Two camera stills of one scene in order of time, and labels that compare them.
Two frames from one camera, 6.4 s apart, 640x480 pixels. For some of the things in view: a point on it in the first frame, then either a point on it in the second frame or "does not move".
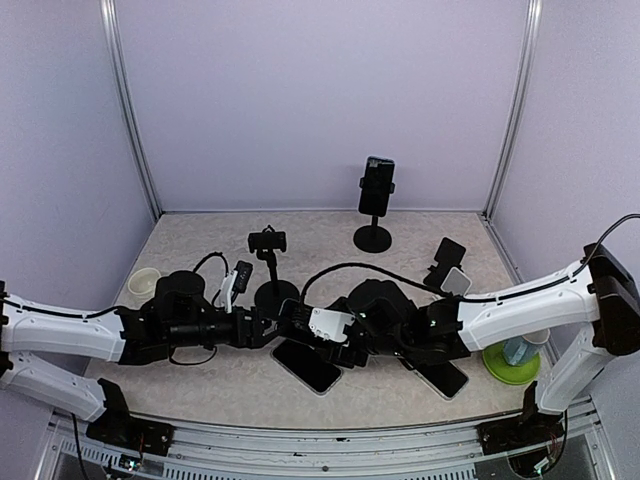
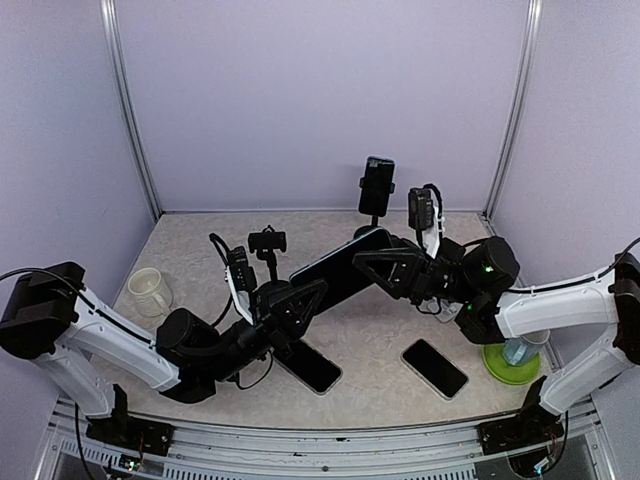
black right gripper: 343,359 → 403,270
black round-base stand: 269,295 does not move
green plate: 494,358 does not move
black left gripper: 253,337 → 277,321
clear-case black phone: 307,365 does not move
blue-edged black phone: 377,186 does not move
